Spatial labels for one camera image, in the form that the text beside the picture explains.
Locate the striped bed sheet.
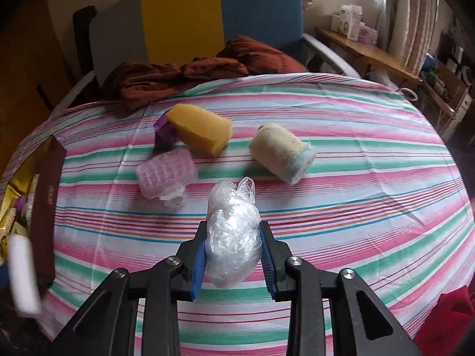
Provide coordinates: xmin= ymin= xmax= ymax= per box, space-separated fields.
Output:
xmin=0 ymin=72 xmax=475 ymax=356

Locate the wooden side table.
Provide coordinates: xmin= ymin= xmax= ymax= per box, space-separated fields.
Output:
xmin=315 ymin=26 xmax=424 ymax=84

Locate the patterned window curtain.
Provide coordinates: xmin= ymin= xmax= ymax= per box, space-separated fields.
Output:
xmin=384 ymin=0 xmax=440 ymax=77

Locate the small purple packet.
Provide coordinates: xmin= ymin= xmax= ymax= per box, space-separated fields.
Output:
xmin=154 ymin=113 xmax=181 ymax=150

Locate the white box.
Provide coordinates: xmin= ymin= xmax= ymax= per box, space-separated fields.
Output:
xmin=331 ymin=4 xmax=362 ymax=41

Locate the gold-lined rectangular gift box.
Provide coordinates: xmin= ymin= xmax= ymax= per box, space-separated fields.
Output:
xmin=0 ymin=135 xmax=67 ymax=293

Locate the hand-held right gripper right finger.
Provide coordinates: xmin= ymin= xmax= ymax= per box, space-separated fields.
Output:
xmin=259 ymin=220 xmax=422 ymax=356

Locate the wooden wardrobe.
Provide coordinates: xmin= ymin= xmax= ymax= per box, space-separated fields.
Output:
xmin=0 ymin=0 xmax=75 ymax=164

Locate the white foam block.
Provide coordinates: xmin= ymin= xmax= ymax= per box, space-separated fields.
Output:
xmin=7 ymin=233 xmax=42 ymax=314

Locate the grey yellow blue headboard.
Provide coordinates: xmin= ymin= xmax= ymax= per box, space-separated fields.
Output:
xmin=88 ymin=0 xmax=305 ymax=82

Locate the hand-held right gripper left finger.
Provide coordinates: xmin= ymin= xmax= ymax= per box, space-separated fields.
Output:
xmin=52 ymin=220 xmax=208 ymax=356

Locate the cluttered shelf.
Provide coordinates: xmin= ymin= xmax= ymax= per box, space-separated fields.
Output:
xmin=419 ymin=7 xmax=475 ymax=138

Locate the pink tissue pack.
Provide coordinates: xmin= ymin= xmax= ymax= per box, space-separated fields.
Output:
xmin=358 ymin=22 xmax=379 ymax=44

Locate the brown blanket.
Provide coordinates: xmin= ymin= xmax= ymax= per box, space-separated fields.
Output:
xmin=100 ymin=35 xmax=308 ymax=114

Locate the clear plastic bag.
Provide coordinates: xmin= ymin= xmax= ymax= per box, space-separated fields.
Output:
xmin=205 ymin=177 xmax=263 ymax=288

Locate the grey bed rail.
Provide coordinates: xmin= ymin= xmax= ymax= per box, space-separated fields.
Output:
xmin=302 ymin=33 xmax=359 ymax=78
xmin=48 ymin=70 xmax=97 ymax=119

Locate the red cloth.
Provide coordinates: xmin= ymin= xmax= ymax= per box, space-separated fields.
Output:
xmin=425 ymin=285 xmax=475 ymax=356

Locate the beige rolled towel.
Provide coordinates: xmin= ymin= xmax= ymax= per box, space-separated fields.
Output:
xmin=249 ymin=123 xmax=317 ymax=185

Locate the pink hair roller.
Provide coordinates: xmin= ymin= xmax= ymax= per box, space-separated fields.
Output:
xmin=135 ymin=146 xmax=198 ymax=208

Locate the yellow sponge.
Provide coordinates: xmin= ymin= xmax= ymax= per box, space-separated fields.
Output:
xmin=165 ymin=103 xmax=233 ymax=156

